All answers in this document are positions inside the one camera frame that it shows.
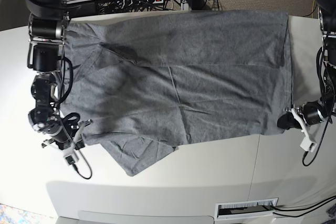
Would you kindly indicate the grey T-shirt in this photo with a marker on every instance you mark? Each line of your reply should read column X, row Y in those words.
column 152, row 84

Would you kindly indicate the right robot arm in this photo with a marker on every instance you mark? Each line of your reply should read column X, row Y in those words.
column 46, row 28

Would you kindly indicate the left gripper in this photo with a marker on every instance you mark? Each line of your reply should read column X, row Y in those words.
column 313, row 113

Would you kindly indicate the black power strip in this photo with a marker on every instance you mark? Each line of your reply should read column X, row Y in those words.
column 160, row 4

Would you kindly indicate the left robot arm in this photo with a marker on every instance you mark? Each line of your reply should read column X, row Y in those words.
column 325, row 59

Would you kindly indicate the table cable grommet slot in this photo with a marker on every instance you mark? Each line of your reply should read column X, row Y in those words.
column 244, row 209

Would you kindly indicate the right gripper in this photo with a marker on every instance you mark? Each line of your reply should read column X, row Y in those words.
column 59, row 136

